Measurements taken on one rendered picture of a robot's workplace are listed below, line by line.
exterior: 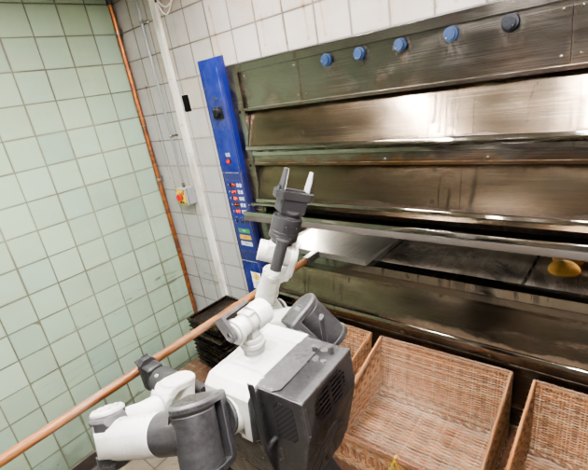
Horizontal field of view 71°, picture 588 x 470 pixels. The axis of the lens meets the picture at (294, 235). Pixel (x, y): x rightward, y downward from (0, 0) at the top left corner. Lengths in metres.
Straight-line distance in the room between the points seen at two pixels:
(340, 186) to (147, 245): 1.46
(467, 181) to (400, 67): 0.46
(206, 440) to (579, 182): 1.23
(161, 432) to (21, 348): 1.78
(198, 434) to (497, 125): 1.19
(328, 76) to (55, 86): 1.48
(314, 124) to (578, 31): 0.93
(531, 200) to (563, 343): 0.52
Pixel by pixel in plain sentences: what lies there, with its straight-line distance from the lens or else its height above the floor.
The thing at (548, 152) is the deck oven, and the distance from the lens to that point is 1.47.
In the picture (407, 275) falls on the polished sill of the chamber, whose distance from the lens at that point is 1.79.
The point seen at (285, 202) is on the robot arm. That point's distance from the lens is 1.18.
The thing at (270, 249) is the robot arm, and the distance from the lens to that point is 1.22.
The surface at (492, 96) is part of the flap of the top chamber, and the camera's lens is 1.49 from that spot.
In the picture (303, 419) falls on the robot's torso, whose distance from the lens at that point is 0.90.
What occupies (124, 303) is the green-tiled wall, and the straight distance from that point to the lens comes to 2.81.
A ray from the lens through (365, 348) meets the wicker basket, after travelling 1.99.
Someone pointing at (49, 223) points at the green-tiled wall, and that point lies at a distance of 2.56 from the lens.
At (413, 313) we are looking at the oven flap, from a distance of 1.86.
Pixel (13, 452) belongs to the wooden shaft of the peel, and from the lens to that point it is 1.45.
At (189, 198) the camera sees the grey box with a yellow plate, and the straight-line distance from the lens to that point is 2.52.
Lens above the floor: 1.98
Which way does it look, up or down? 20 degrees down
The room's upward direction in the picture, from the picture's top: 10 degrees counter-clockwise
